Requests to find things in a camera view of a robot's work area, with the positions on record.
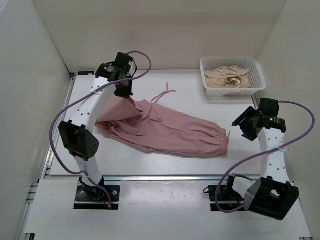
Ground pink trousers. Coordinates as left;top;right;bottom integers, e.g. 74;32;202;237
95;89;229;158

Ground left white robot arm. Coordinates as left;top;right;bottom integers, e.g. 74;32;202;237
58;52;137;201

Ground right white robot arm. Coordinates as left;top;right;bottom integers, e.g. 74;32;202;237
224;98;299;221

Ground beige trousers in basket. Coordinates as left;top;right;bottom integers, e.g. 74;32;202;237
204;65;253;89

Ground white plastic basket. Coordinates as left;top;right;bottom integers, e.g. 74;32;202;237
200;56;267;97

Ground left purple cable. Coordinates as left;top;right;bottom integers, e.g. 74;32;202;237
49;50;153;208

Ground purple cable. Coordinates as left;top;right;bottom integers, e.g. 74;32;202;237
49;50;153;208
215;100;316;214

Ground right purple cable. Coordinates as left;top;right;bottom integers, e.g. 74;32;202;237
215;100;316;214

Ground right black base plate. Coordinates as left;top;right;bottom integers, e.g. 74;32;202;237
203;185;244;212

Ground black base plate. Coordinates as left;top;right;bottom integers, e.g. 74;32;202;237
203;185;244;212
73;185;121;210

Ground aluminium front rail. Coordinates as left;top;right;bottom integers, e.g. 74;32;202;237
103;174;223;182

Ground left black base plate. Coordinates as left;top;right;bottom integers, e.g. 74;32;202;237
73;185;121;210

